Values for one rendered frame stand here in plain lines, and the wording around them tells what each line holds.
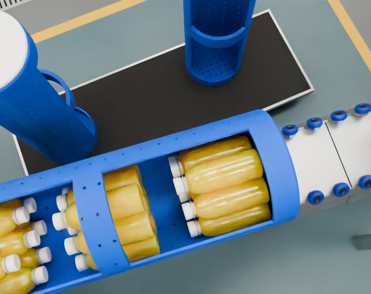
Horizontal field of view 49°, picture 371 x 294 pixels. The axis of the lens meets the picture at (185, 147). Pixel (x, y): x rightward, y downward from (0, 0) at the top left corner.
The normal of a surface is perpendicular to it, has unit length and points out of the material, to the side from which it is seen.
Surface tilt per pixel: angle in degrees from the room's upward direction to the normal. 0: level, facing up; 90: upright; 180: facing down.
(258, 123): 34
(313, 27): 0
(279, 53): 0
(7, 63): 0
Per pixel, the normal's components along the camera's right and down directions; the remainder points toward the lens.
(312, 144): -0.02, -0.25
